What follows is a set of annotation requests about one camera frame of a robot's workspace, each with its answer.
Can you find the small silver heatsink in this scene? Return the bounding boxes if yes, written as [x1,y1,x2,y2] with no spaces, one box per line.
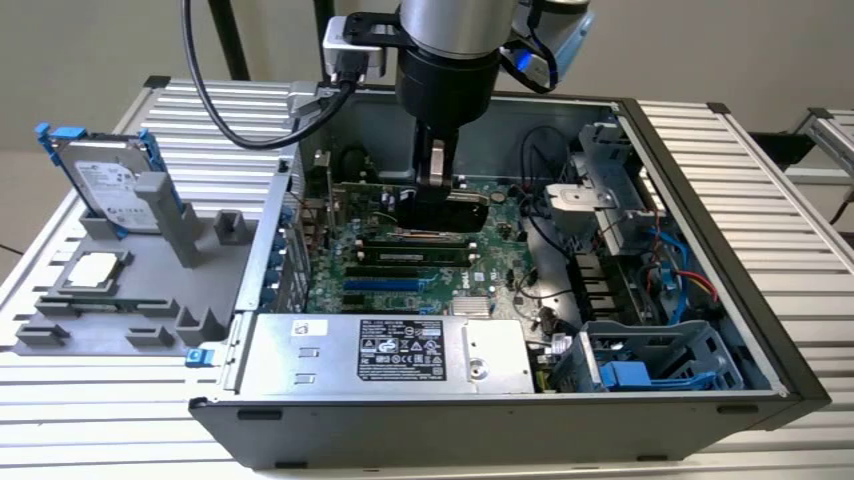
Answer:
[453,295,496,317]

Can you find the green motherboard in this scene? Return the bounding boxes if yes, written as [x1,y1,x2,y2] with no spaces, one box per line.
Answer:
[297,172,540,326]

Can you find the open grey PC case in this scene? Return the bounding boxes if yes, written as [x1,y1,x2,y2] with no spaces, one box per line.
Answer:
[189,82,833,471]

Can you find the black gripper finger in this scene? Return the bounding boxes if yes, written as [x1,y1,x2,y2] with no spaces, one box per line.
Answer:
[410,137,464,204]

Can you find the red wire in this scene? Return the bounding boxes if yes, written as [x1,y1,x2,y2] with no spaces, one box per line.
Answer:
[677,269,720,301]

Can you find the green graphics card black fan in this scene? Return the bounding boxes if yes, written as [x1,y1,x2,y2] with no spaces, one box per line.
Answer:
[311,148,490,235]

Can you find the blue plastic drive latch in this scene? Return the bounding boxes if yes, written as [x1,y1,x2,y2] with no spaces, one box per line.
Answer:
[600,362,653,391]

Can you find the silver power supply unit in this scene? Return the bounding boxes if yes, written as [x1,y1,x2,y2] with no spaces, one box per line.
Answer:
[230,313,540,396]

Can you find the black camera cable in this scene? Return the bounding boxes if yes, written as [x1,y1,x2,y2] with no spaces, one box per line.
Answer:
[178,0,357,150]

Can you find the aluminium frame table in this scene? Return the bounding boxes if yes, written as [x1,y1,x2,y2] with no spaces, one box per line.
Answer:
[780,106,854,201]

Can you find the black expansion slot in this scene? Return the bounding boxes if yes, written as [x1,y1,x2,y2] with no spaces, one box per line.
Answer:
[346,264,429,281]

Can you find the black bracket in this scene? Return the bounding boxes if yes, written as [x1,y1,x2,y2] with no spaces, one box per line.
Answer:
[746,130,816,169]

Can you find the green RAM stick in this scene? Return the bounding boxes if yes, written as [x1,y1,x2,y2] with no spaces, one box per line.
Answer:
[360,249,473,266]

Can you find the blue expansion slot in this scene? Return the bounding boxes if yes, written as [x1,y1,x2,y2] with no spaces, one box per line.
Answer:
[344,277,429,296]

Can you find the metal drive cage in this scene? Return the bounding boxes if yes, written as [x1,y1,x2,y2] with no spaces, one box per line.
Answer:
[544,122,669,256]

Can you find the hard disk in blue carrier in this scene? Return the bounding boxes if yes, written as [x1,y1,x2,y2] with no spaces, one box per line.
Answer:
[33,123,181,236]

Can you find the grey parts rack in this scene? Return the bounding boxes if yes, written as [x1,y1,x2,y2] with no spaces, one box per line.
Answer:
[13,174,259,357]

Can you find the silver CPU chip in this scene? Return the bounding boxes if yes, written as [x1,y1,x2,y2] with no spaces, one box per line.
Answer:
[63,252,134,292]

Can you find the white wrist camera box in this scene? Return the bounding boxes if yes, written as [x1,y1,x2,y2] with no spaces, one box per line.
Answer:
[322,14,388,79]
[500,42,560,94]

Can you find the blue wire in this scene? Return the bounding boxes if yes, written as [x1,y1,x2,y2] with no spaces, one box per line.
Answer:
[644,224,720,326]

